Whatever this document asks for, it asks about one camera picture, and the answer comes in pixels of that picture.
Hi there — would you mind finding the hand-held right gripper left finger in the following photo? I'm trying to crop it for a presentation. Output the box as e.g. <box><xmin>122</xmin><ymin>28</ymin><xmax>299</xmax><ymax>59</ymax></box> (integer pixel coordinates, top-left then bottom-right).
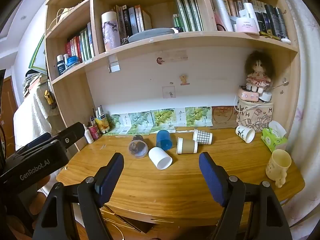
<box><xmin>32</xmin><ymin>152</ymin><xmax>125</xmax><ymax>240</ymax></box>

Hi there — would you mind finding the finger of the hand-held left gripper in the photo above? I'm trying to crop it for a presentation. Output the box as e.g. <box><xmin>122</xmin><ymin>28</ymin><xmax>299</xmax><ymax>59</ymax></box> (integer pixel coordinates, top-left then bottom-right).
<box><xmin>15</xmin><ymin>132</ymin><xmax>53</xmax><ymax>155</ymax></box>
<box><xmin>50</xmin><ymin>122</ymin><xmax>85</xmax><ymax>153</ymax></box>

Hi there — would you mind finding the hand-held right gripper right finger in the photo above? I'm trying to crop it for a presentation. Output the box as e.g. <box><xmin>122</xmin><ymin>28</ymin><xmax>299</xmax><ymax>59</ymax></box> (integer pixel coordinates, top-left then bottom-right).
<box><xmin>199</xmin><ymin>152</ymin><xmax>292</xmax><ymax>240</ymax></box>

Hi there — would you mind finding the clear plastic cup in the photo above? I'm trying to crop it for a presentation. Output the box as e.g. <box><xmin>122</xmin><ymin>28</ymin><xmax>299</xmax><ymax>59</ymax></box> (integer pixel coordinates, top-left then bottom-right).
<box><xmin>128</xmin><ymin>135</ymin><xmax>148</xmax><ymax>159</ymax></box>

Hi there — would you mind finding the brown paper cup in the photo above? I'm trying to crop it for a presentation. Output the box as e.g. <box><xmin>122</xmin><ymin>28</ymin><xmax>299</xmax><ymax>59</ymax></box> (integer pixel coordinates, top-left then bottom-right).
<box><xmin>176</xmin><ymin>137</ymin><xmax>198</xmax><ymax>154</ymax></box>

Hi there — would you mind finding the checkered paper cup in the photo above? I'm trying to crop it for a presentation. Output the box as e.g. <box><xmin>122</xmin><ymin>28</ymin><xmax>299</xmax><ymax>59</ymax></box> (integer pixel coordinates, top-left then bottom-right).
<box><xmin>192</xmin><ymin>129</ymin><xmax>213</xmax><ymax>145</ymax></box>

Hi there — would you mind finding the plain white cup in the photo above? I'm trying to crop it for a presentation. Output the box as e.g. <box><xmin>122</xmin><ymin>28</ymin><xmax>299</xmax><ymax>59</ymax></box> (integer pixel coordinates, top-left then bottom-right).
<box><xmin>148</xmin><ymin>147</ymin><xmax>173</xmax><ymax>170</ymax></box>

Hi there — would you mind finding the white cup with dark print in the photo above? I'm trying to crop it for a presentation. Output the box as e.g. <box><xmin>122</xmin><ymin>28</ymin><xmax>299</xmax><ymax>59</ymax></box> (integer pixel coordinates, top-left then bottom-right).
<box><xmin>235</xmin><ymin>125</ymin><xmax>255</xmax><ymax>144</ymax></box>

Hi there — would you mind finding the blue plastic cup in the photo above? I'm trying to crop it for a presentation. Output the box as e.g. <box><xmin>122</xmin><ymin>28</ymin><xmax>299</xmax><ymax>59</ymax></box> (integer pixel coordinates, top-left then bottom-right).
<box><xmin>156</xmin><ymin>130</ymin><xmax>173</xmax><ymax>151</ymax></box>

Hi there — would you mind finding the small white bottle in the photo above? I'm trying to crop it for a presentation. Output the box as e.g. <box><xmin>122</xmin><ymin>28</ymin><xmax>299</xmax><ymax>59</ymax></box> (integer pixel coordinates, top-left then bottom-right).
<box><xmin>84</xmin><ymin>124</ymin><xmax>94</xmax><ymax>144</ymax></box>

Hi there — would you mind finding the white cloth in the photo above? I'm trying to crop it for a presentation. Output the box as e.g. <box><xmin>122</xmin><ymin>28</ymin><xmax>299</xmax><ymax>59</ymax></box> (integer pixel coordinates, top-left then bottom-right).
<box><xmin>14</xmin><ymin>86</ymin><xmax>60</xmax><ymax>150</ymax></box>

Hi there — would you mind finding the yellow label bottle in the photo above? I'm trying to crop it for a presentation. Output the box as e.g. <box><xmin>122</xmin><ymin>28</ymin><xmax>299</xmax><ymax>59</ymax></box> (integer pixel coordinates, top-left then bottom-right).
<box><xmin>95</xmin><ymin>112</ymin><xmax>110</xmax><ymax>134</ymax></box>

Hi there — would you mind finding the yellow toy figure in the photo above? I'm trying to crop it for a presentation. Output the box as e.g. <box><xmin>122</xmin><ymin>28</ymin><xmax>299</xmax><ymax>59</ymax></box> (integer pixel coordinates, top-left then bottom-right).
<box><xmin>44</xmin><ymin>89</ymin><xmax>56</xmax><ymax>105</ymax></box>

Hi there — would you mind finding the wooden desk drawer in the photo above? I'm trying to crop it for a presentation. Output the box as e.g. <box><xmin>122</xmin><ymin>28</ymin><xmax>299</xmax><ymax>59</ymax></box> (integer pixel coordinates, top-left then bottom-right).
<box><xmin>100</xmin><ymin>204</ymin><xmax>218</xmax><ymax>240</ymax></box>

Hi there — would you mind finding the stack of papers and books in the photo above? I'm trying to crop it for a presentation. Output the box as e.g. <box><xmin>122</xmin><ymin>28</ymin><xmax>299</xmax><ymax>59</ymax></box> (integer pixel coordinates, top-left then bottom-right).
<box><xmin>22</xmin><ymin>71</ymin><xmax>48</xmax><ymax>98</ymax></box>

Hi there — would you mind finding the brown cardboard card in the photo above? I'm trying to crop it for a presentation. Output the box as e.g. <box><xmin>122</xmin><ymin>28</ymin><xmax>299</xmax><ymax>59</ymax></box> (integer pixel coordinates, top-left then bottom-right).
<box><xmin>212</xmin><ymin>106</ymin><xmax>238</xmax><ymax>128</ymax></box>

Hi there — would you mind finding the cream yellow mug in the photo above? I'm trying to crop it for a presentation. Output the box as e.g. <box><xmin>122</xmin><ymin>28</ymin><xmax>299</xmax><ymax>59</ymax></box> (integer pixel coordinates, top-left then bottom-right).
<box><xmin>265</xmin><ymin>149</ymin><xmax>292</xmax><ymax>188</ymax></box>

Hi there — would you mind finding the dark ink bottle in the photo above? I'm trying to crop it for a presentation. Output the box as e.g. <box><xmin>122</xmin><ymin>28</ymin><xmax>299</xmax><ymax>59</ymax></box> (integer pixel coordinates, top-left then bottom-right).
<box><xmin>56</xmin><ymin>54</ymin><xmax>66</xmax><ymax>77</ymax></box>

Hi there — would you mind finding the blue lidded jar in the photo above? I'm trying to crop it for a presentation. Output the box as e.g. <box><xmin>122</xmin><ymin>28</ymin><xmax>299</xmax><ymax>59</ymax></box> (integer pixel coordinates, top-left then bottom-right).
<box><xmin>66</xmin><ymin>56</ymin><xmax>82</xmax><ymax>68</ymax></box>

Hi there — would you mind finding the green tissue box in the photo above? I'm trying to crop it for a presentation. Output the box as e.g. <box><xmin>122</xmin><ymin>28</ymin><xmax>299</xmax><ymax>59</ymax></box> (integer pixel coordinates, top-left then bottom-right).
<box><xmin>261</xmin><ymin>120</ymin><xmax>287</xmax><ymax>153</ymax></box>

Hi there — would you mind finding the patterned fabric storage box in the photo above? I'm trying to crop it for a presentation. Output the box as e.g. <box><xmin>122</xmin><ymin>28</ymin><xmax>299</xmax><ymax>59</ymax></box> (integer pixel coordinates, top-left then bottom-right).
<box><xmin>236</xmin><ymin>99</ymin><xmax>274</xmax><ymax>132</ymax></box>

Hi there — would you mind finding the green framed picture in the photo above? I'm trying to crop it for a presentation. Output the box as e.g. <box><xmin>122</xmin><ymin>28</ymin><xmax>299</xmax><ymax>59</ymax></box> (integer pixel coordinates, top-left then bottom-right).
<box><xmin>28</xmin><ymin>34</ymin><xmax>47</xmax><ymax>72</ymax></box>

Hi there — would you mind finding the row of red and green books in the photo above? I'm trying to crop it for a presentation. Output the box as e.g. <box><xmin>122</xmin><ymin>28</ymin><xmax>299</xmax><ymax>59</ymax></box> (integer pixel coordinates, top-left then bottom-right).
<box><xmin>64</xmin><ymin>22</ymin><xmax>96</xmax><ymax>62</ymax></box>

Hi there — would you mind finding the white purple printed cylinder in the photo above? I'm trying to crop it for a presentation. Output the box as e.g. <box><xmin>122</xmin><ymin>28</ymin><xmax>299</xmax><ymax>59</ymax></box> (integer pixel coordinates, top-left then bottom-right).
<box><xmin>101</xmin><ymin>11</ymin><xmax>122</xmax><ymax>52</ymax></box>

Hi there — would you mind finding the rag doll with brown hair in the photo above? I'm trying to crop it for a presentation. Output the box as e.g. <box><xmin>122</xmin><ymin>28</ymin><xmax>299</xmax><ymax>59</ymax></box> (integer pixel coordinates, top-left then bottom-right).
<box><xmin>244</xmin><ymin>50</ymin><xmax>275</xmax><ymax>93</ymax></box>

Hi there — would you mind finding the wooden bookshelf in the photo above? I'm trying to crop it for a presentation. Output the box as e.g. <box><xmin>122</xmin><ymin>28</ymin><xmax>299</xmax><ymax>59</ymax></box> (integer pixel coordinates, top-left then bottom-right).
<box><xmin>44</xmin><ymin>0</ymin><xmax>301</xmax><ymax>153</ymax></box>

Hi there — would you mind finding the white floral curtain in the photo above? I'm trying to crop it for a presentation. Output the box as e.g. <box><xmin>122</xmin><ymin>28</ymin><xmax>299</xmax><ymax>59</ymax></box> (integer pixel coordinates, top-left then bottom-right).
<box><xmin>274</xmin><ymin>0</ymin><xmax>320</xmax><ymax>225</ymax></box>

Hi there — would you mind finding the grey zip case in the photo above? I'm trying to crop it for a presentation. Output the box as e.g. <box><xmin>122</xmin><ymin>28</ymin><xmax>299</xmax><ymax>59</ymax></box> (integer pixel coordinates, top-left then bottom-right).
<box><xmin>127</xmin><ymin>27</ymin><xmax>177</xmax><ymax>43</ymax></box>

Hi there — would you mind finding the row of dark and white books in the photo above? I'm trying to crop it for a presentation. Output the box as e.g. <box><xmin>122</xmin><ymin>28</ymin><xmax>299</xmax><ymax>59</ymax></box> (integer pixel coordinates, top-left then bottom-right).
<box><xmin>115</xmin><ymin>4</ymin><xmax>152</xmax><ymax>40</ymax></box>

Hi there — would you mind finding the pink cream jar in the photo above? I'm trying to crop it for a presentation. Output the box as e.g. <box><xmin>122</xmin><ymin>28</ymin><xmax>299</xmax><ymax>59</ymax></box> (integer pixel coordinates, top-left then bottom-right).
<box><xmin>236</xmin><ymin>17</ymin><xmax>260</xmax><ymax>35</ymax></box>

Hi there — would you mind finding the white tube bottle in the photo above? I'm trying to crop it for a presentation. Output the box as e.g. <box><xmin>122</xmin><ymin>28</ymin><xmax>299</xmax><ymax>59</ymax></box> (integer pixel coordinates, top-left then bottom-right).
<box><xmin>214</xmin><ymin>0</ymin><xmax>234</xmax><ymax>32</ymax></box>

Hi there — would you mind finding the white pump bottle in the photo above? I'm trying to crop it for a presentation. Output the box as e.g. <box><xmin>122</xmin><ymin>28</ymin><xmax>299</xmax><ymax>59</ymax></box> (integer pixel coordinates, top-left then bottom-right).
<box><xmin>243</xmin><ymin>2</ymin><xmax>256</xmax><ymax>19</ymax></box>

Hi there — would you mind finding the long row of mixed books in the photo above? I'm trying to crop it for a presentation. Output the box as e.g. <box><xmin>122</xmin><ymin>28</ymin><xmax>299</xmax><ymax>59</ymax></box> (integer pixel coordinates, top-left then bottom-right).
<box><xmin>207</xmin><ymin>0</ymin><xmax>289</xmax><ymax>37</ymax></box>

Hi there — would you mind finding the white cable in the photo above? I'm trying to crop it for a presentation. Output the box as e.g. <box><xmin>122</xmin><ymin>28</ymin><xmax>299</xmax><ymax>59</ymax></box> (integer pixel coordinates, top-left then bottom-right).
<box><xmin>234</xmin><ymin>84</ymin><xmax>289</xmax><ymax>113</ymax></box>

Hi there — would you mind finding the clear wall hook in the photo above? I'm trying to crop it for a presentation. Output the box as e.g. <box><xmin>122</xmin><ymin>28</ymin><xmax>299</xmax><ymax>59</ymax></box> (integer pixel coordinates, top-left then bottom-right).
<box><xmin>162</xmin><ymin>86</ymin><xmax>176</xmax><ymax>98</ymax></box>

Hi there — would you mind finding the beige string bag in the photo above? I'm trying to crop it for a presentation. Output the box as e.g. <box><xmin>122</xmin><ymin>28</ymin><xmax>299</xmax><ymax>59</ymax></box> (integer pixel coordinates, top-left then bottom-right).
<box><xmin>46</xmin><ymin>7</ymin><xmax>75</xmax><ymax>34</ymax></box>

